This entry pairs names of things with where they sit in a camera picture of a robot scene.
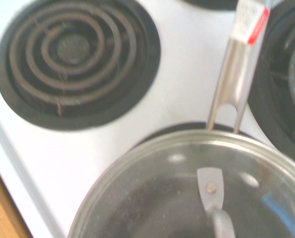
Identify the glass lid with steel rim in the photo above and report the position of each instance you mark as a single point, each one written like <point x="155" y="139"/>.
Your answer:
<point x="150" y="203"/>

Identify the small coil burner under saucepan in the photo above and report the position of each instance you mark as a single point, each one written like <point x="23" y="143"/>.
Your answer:
<point x="162" y="132"/>

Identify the white electric stove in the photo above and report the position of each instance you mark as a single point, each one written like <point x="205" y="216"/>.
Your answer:
<point x="187" y="62"/>

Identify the small bare coil burner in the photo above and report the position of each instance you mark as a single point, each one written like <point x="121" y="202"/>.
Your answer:
<point x="70" y="62"/>

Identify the large coil burner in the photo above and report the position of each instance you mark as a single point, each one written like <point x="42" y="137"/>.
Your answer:
<point x="274" y="99"/>

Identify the small coil burner under kettle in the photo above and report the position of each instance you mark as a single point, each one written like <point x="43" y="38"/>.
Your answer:
<point x="207" y="3"/>

